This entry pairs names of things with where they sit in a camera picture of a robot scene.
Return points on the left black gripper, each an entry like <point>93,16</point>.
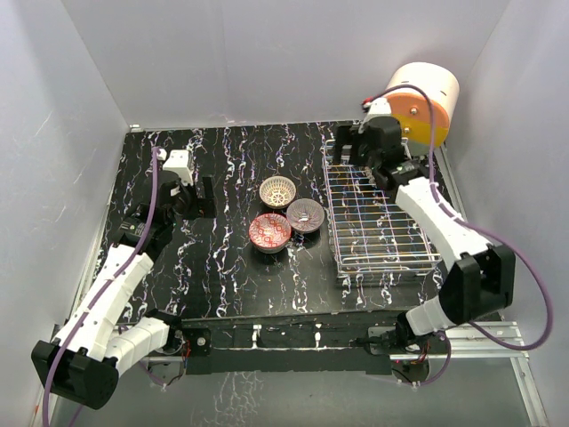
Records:
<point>203,207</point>

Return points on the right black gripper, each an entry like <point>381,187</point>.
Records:
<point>348,135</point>

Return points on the red white patterned bowl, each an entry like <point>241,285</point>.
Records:
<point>270,232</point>

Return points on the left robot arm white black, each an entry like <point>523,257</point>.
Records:
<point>85,359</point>

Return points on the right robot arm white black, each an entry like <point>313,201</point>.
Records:
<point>388,179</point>

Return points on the white orange patterned bowl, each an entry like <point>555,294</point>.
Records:
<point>277,192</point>

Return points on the cream orange yellow drawer cabinet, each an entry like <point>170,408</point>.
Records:
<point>416,89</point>

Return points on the purple striped bowl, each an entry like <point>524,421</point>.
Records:
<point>305,215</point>

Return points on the black front mounting bar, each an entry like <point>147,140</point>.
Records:
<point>353,341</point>

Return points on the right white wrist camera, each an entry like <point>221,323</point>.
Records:
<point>379,107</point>

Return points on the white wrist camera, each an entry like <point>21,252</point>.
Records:
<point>379,107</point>
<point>177,161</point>

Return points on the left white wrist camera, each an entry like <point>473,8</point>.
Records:
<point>177,161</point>

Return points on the white wire dish rack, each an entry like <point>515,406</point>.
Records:
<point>369,233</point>

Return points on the aluminium frame rail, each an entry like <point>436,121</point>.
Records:
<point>511,351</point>

